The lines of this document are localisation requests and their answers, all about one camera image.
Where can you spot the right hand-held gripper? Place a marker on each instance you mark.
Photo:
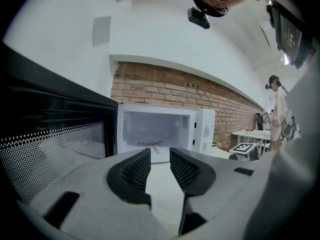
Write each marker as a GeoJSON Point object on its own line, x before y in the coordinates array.
{"type": "Point", "coordinates": [245, 150]}

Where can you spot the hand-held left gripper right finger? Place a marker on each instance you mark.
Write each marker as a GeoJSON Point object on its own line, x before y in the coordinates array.
{"type": "Point", "coordinates": [220, 196]}

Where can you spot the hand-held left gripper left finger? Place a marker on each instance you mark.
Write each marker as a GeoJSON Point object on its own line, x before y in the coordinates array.
{"type": "Point", "coordinates": [100, 196]}

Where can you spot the white high table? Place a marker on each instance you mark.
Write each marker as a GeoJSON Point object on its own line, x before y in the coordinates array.
{"type": "Point", "coordinates": [250, 134]}

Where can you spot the small potted green plant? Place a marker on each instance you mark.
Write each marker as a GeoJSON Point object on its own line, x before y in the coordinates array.
{"type": "Point", "coordinates": [217, 144]}

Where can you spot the white microwave knob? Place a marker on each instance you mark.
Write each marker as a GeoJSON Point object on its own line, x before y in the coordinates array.
{"type": "Point", "coordinates": [207, 146]}

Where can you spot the white microwave oven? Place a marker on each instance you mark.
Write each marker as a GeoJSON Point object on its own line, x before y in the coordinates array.
{"type": "Point", "coordinates": [203, 116]}

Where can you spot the white desk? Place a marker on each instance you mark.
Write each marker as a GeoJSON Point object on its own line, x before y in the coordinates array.
{"type": "Point", "coordinates": [165, 196]}

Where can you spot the black wrist screen device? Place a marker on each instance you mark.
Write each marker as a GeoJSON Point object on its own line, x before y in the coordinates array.
{"type": "Point", "coordinates": [290, 36]}

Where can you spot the black head camera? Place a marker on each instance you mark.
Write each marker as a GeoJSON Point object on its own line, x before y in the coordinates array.
{"type": "Point", "coordinates": [198, 17]}

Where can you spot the grey wall panel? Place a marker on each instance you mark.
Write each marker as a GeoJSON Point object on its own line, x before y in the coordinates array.
{"type": "Point", "coordinates": [101, 31]}

